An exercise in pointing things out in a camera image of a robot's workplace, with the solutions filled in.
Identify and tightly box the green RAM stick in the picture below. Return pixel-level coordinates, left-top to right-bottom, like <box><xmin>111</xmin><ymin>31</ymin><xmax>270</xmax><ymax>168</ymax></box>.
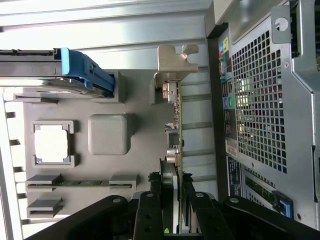
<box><xmin>27</xmin><ymin>181</ymin><xmax>133</xmax><ymax>188</ymax></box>

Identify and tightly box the blue slot retainer clip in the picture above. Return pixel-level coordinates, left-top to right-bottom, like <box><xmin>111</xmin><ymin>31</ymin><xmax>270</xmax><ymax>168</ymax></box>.
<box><xmin>273</xmin><ymin>190</ymin><xmax>295</xmax><ymax>219</ymax></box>

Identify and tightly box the grey plastic parts rack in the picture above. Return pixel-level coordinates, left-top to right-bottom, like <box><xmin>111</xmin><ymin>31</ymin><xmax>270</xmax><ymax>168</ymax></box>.
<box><xmin>12</xmin><ymin>70</ymin><xmax>176</xmax><ymax>222</ymax></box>

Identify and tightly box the silver CPU chip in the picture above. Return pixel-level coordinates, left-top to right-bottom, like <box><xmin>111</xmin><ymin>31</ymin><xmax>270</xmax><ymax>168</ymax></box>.
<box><xmin>33</xmin><ymin>129</ymin><xmax>70</xmax><ymax>165</ymax></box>

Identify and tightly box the open black PC case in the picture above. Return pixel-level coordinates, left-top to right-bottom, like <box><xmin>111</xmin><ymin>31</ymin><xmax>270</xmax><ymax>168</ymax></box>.
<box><xmin>204</xmin><ymin>0</ymin><xmax>320</xmax><ymax>230</ymax></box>

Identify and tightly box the silver hard disk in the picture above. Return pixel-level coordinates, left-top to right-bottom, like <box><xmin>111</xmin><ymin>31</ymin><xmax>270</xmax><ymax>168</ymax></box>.
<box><xmin>0</xmin><ymin>49</ymin><xmax>111</xmax><ymax>99</ymax></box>

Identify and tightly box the blue plastic disk carrier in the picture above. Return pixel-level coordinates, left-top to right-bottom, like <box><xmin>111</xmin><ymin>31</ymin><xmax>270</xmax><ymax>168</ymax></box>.
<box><xmin>59</xmin><ymin>47</ymin><xmax>115</xmax><ymax>97</ymax></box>

